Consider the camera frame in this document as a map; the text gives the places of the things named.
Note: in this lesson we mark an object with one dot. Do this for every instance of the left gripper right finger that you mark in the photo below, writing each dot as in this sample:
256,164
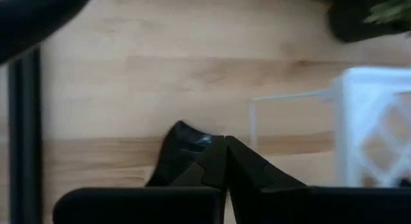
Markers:
289,204

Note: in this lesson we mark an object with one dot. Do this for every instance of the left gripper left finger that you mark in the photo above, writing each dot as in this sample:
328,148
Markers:
128,206

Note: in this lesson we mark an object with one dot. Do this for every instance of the black wavy mini plate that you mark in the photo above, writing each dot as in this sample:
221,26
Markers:
180,150

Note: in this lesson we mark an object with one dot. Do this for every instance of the green potted plant black pot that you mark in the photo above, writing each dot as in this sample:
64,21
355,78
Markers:
350,22

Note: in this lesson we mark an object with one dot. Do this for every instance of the black aluminium table frame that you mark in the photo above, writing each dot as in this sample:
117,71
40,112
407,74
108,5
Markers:
25,137

